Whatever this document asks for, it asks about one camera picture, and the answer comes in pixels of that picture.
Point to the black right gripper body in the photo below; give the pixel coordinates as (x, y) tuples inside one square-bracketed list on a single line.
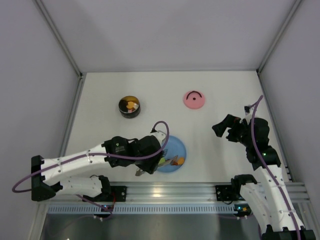
[(230, 128)]

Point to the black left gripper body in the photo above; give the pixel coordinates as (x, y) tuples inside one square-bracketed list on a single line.
[(152, 166)]

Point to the green sandwich cookie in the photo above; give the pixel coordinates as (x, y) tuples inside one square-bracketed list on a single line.
[(162, 160)]

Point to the yellow swirl cookie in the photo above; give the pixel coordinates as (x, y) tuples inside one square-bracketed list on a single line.
[(181, 161)]

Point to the pink round lid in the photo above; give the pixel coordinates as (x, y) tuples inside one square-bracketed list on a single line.
[(194, 100)]

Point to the tan round cracker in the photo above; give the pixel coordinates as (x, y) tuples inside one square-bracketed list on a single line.
[(130, 105)]

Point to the black sandwich cookie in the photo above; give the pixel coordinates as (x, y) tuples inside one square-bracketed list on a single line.
[(123, 106)]

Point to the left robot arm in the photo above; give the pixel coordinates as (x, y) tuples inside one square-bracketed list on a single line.
[(62, 176)]

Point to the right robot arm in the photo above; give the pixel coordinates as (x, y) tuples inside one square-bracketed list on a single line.
[(264, 191)]

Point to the blue plate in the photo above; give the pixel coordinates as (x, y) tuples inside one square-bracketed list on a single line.
[(174, 147)]

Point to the aluminium frame rail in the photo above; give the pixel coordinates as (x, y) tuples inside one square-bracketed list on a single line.
[(180, 193)]

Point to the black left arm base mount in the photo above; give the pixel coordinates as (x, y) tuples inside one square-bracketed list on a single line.
[(117, 194)]

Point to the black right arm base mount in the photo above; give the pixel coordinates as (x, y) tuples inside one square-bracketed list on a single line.
[(226, 194)]

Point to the white slotted cable duct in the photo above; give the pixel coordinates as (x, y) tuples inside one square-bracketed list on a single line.
[(144, 209)]

